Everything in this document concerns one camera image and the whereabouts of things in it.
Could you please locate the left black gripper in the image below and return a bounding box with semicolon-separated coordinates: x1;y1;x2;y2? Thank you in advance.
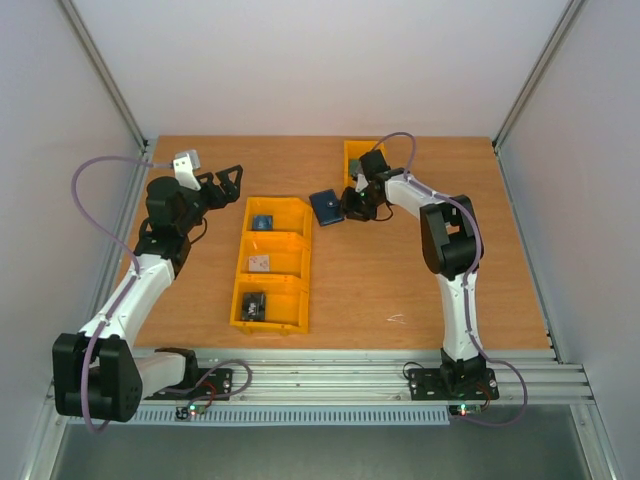
178;165;244;233

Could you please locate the blue card holder wallet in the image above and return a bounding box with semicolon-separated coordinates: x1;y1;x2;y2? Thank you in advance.
309;189;344;227

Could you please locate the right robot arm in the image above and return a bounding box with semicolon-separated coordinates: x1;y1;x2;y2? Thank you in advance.
341;149;499;402

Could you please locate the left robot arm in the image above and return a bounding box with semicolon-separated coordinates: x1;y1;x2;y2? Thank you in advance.
52;159;243;433

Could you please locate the blue card in bin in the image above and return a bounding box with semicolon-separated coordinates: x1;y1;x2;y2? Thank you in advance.
251;215;274;231

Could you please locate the white card in bin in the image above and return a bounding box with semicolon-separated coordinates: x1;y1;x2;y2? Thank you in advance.
247;255;270;273

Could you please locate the black card in bin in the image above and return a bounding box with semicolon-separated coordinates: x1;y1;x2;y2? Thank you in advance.
241;292;266;322

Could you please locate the yellow single bin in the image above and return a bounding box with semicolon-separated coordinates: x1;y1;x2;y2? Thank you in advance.
343;140;376;187

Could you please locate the yellow bin top of row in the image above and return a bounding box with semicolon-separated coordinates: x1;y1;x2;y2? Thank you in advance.
243;196;313;238

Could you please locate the yellow bin of row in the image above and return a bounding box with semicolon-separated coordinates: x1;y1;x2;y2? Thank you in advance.
236;232;311;281
229;274;310;335
243;196;313;238

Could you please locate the yellow bin middle of row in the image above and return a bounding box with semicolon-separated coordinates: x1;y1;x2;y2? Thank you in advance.
236;232;311;281

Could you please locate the yellow bin bottom of row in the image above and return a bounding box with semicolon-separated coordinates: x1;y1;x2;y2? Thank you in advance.
229;274;310;335

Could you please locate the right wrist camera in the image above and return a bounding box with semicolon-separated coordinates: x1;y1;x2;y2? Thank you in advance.
348;159;368;191

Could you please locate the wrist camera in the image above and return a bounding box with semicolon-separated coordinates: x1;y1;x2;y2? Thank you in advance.
172;150;201;191
348;159;368;191

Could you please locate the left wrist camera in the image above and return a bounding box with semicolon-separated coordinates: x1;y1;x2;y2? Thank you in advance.
172;150;201;191

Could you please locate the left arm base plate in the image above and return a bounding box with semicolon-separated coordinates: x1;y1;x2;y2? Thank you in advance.
146;368;233;401

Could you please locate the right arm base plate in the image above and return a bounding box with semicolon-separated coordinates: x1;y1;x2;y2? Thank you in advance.
406;368;500;402

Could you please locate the grey slotted cable duct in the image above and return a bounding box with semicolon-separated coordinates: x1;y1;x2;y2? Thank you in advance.
128;404;450;427

